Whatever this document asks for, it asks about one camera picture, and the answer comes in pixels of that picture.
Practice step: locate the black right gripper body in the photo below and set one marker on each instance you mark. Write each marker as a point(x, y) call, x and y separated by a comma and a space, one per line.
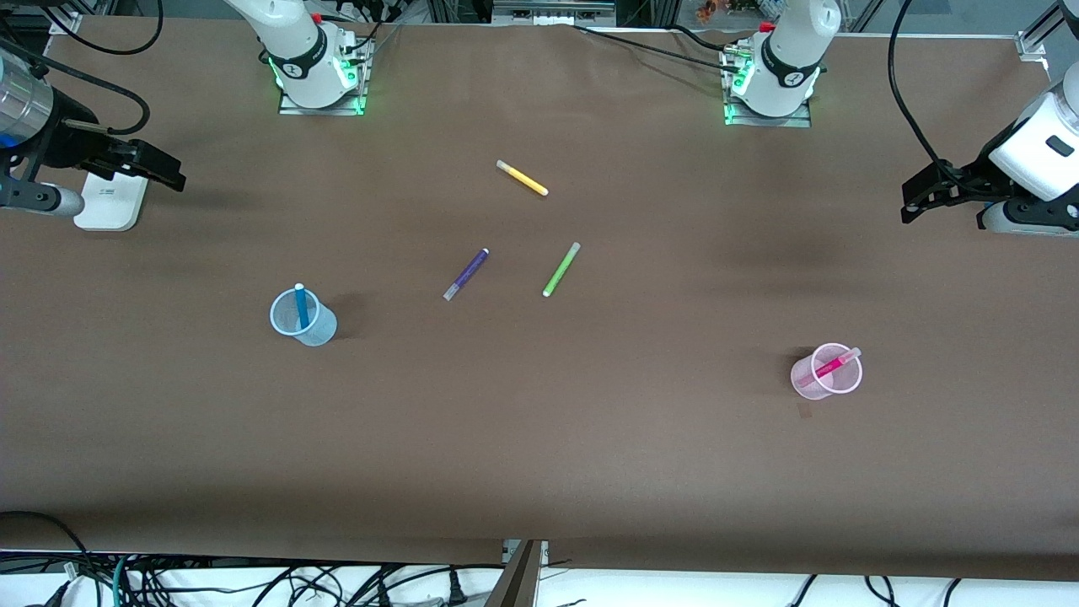
point(69, 142)

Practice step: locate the blue marker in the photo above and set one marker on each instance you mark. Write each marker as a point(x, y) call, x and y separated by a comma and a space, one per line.
point(301, 305)

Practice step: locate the yellow marker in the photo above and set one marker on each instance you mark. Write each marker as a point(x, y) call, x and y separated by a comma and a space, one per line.
point(523, 178)

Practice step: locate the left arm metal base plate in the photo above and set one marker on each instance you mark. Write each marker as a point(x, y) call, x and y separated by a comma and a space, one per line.
point(767, 120)

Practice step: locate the purple marker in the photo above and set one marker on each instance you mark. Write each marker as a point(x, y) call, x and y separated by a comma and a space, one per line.
point(466, 274)

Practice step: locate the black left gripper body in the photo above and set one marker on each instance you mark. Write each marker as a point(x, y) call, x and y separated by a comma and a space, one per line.
point(966, 181)

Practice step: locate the pink marker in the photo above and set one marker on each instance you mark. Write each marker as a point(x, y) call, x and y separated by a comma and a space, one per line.
point(830, 367)

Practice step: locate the translucent blue plastic cup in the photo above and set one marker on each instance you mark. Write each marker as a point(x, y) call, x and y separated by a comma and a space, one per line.
point(320, 329)

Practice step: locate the grey metal rail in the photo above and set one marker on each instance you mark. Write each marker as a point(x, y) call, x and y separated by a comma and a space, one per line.
point(552, 10)

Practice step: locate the translucent pink plastic cup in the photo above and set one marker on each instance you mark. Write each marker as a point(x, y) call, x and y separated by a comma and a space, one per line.
point(809, 384)

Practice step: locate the aluminium frame profile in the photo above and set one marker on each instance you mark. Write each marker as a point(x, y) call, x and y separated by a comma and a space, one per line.
point(66, 17)
point(1045, 29)

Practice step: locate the green marker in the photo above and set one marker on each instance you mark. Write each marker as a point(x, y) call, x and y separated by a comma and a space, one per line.
point(561, 269)

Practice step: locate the brown table cover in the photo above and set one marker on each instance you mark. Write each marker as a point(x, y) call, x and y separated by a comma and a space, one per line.
point(539, 438)

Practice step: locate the white rounded box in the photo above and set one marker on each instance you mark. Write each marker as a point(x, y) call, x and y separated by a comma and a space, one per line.
point(110, 211)

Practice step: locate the dark table leg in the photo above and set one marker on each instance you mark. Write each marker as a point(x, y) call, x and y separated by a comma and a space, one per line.
point(516, 582)

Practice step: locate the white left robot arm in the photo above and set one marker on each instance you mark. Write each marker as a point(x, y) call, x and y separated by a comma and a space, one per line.
point(788, 59)

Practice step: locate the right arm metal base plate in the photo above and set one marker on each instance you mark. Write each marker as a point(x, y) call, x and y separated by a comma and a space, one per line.
point(324, 107)

